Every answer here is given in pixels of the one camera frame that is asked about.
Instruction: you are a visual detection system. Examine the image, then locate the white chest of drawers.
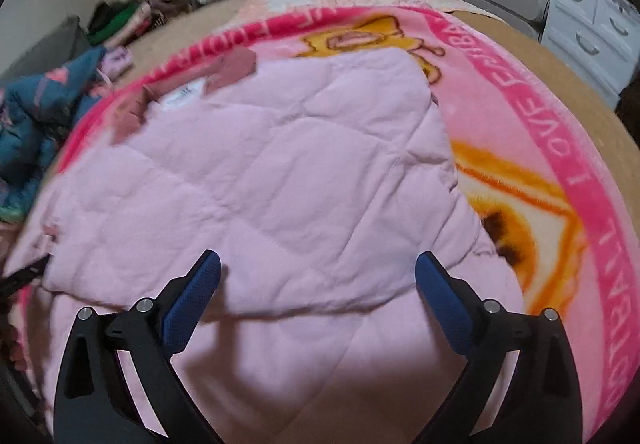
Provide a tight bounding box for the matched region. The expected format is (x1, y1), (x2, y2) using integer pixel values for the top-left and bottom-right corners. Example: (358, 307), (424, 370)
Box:
(542, 0), (640, 109)

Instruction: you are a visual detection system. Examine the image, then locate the pile of mixed clothes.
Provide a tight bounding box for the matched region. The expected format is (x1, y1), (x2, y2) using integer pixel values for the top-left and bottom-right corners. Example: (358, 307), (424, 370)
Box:
(87, 0), (201, 47)

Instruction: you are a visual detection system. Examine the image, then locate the blue patterned jacket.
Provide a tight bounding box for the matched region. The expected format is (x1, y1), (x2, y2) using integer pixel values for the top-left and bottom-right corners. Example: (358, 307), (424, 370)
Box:
(0, 46), (108, 225)

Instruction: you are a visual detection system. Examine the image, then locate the pink quilted jacket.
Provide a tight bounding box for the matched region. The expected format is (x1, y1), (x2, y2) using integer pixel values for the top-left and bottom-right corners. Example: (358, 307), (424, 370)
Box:
(2, 46), (526, 444)

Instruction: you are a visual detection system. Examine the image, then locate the small purple cloth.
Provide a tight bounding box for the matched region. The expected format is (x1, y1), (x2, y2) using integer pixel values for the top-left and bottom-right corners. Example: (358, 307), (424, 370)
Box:
(97, 46), (133, 79)

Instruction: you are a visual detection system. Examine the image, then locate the grey cushion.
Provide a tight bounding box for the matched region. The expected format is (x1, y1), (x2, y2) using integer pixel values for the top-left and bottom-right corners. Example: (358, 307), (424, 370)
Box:
(0, 16), (93, 79)

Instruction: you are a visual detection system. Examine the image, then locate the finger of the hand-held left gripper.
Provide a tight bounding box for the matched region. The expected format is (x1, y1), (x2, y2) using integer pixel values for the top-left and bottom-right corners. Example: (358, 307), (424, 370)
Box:
(0, 256), (51, 297)

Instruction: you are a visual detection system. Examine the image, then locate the pink printed blanket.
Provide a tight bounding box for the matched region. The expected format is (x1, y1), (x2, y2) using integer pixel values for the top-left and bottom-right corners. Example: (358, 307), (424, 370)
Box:
(10, 6), (636, 444)

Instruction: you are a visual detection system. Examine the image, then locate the beige bed cover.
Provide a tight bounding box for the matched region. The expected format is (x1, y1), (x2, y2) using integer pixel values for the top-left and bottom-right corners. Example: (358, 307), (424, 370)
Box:
(120, 0), (640, 235)

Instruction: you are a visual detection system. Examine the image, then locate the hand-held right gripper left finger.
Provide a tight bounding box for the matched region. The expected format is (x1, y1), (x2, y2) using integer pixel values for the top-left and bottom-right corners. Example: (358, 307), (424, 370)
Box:
(52, 250), (223, 444)

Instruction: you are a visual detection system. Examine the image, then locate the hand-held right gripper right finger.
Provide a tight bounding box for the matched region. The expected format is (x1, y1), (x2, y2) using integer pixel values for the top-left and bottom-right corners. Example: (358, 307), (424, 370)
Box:
(415, 251), (586, 444)

